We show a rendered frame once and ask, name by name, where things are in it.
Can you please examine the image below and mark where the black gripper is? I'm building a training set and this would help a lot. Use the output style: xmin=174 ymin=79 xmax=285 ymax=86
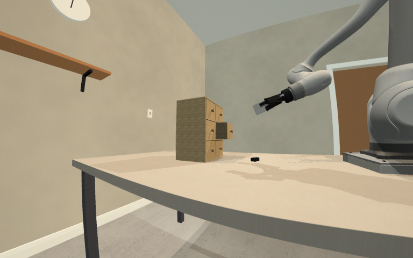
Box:
xmin=253 ymin=88 xmax=294 ymax=115

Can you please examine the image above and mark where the small wooden chest of drawers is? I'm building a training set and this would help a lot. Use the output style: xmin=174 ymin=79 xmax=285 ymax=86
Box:
xmin=176 ymin=96 xmax=223 ymax=163

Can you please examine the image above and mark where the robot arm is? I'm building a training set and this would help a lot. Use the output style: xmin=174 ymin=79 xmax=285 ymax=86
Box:
xmin=287 ymin=0 xmax=413 ymax=160

